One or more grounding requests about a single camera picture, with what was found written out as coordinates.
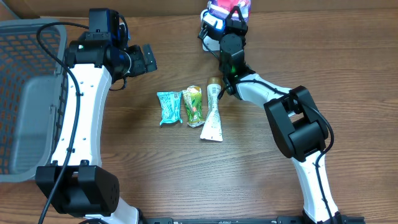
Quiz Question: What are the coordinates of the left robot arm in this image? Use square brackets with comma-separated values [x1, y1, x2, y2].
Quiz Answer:
[35, 8, 157, 223]

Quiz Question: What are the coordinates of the green tea carton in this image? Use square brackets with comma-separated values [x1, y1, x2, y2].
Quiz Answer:
[182, 85, 205, 128]

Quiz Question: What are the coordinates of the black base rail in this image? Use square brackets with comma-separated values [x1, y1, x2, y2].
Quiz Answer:
[136, 216, 366, 224]

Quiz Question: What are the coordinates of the grey plastic basket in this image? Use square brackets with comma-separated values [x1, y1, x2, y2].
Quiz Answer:
[1, 19, 68, 182]

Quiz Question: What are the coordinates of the teal wipes packet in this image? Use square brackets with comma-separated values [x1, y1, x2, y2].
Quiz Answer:
[157, 91, 183, 126]

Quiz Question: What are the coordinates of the white tube gold cap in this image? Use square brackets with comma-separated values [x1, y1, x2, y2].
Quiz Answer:
[200, 77, 223, 142]

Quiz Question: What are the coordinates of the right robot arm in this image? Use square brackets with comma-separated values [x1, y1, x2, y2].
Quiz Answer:
[198, 5, 343, 223]

